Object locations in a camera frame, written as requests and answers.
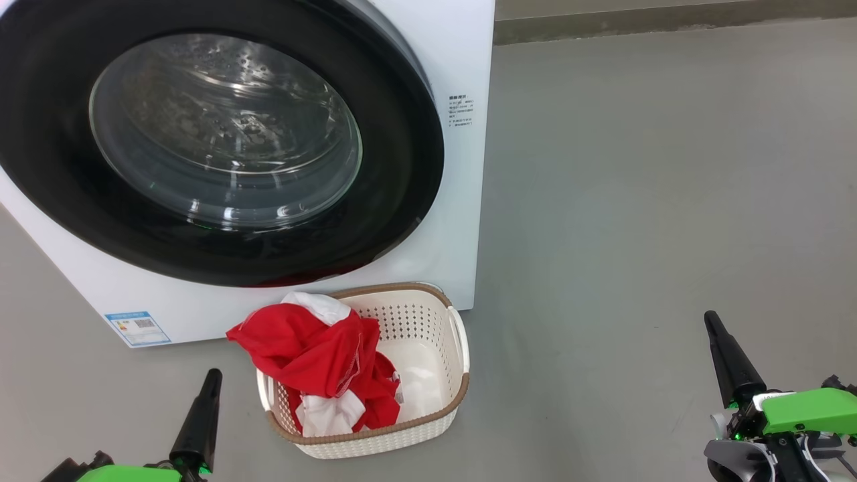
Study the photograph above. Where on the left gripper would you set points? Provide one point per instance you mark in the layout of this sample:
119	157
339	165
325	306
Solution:
134	474

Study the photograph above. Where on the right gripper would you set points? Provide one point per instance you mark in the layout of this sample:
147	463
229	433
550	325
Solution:
810	408

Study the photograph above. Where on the red and white striped garment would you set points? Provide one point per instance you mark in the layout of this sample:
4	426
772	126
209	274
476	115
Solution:
301	355

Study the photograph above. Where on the red garment with white collar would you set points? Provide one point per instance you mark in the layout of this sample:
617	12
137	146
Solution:
385	402

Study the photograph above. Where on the black round glass washer door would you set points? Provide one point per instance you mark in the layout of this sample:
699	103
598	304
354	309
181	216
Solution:
402	167

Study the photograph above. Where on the cream perforated laundry basket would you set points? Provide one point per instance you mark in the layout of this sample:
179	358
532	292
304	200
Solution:
435	375

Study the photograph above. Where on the white front-load washing machine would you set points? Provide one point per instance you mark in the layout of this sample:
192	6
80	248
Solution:
462	201

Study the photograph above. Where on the blue energy label sticker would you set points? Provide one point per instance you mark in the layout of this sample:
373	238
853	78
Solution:
137	328

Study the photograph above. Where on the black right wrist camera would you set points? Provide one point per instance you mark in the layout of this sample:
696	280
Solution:
840	385

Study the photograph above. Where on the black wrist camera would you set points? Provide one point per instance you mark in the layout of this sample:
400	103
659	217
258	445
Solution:
63	472
840	385

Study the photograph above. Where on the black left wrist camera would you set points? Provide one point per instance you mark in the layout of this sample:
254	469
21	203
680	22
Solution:
63	472

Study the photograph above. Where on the grey wall baseboard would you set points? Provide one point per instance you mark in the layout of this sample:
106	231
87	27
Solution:
669	23

